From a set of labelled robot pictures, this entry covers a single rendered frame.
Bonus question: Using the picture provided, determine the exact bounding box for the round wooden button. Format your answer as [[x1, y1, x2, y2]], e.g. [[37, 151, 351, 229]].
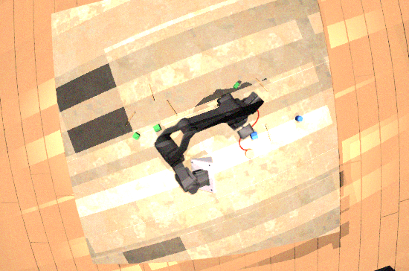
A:
[[245, 149, 254, 158]]

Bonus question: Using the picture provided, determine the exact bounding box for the blue wooden block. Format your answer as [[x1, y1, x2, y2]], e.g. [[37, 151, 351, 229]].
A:
[[251, 131, 258, 140]]

